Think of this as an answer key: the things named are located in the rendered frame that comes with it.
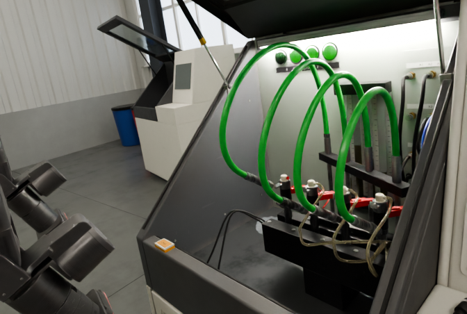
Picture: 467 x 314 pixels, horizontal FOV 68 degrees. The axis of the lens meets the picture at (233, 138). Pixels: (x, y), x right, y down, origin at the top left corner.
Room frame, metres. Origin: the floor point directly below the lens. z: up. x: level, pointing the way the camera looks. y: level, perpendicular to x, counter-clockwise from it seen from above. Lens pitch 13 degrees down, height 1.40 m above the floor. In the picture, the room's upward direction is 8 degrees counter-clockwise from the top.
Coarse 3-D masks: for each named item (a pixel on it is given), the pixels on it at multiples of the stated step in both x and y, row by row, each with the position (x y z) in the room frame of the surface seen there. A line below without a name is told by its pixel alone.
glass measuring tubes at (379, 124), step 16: (352, 96) 0.92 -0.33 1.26; (352, 112) 0.92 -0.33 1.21; (368, 112) 0.89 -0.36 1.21; (384, 112) 0.87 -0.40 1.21; (384, 128) 0.87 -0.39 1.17; (352, 144) 0.95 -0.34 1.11; (384, 144) 0.86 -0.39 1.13; (352, 160) 0.95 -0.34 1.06; (384, 160) 0.86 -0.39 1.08; (352, 176) 0.95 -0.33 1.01; (384, 192) 0.86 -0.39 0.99
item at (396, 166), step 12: (372, 96) 0.60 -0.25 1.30; (384, 96) 0.64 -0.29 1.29; (360, 108) 0.57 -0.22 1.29; (396, 120) 0.66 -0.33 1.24; (348, 132) 0.55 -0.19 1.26; (396, 132) 0.67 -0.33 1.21; (348, 144) 0.54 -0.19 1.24; (396, 144) 0.67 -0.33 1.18; (396, 156) 0.67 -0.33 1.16; (336, 168) 0.53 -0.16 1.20; (396, 168) 0.67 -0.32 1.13; (336, 180) 0.53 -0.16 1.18; (396, 180) 0.67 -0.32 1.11; (336, 192) 0.52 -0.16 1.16; (336, 204) 0.53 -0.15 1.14; (348, 216) 0.53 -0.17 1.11; (360, 228) 0.56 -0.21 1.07; (372, 228) 0.58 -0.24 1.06
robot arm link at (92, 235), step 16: (64, 224) 0.42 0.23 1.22; (80, 224) 0.41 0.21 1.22; (48, 240) 0.40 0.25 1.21; (64, 240) 0.39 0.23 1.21; (80, 240) 0.40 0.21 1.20; (96, 240) 0.40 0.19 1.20; (0, 256) 0.34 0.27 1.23; (32, 256) 0.38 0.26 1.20; (64, 256) 0.39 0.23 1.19; (80, 256) 0.39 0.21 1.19; (96, 256) 0.40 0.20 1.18; (0, 272) 0.34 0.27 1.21; (16, 272) 0.35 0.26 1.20; (80, 272) 0.39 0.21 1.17; (0, 288) 0.34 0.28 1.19; (16, 288) 0.35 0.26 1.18
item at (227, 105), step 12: (264, 48) 0.79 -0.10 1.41; (276, 48) 0.81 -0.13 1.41; (288, 48) 0.85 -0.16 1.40; (300, 48) 0.87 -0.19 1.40; (252, 60) 0.76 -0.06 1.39; (240, 72) 0.74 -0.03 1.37; (312, 72) 0.91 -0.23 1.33; (228, 96) 0.71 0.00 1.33; (324, 96) 0.92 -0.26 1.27; (228, 108) 0.70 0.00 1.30; (324, 108) 0.92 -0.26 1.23; (324, 120) 0.93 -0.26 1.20; (324, 132) 0.93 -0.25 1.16; (228, 156) 0.69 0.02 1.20
